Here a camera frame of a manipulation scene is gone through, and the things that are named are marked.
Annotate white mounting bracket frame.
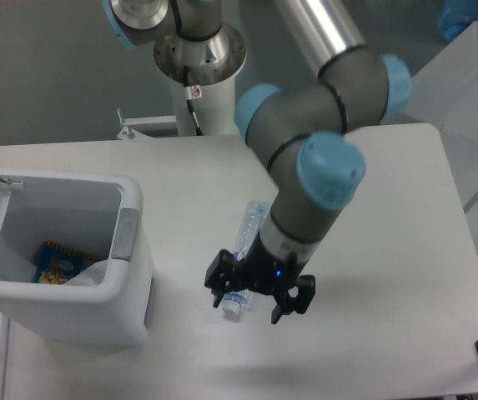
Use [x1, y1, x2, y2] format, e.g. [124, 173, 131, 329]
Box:
[116, 107, 179, 140]

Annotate white trash can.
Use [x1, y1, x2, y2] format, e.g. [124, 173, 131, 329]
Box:
[0, 168, 153, 346]

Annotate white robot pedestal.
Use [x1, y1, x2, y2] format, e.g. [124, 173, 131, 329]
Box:
[169, 77, 237, 137]

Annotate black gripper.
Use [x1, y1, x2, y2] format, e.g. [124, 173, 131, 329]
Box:
[204, 237, 316, 325]

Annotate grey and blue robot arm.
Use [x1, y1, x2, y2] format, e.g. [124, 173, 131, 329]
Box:
[102, 1, 411, 323]

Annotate translucent white storage box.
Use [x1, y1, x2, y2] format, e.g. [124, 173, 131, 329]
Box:
[380, 20, 478, 213]

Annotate blue snack packet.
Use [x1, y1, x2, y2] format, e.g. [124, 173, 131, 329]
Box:
[33, 241, 98, 285]

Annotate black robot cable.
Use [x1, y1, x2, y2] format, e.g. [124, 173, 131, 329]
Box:
[181, 65, 204, 137]

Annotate clear plastic water bottle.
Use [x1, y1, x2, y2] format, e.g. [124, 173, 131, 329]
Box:
[221, 200, 270, 323]

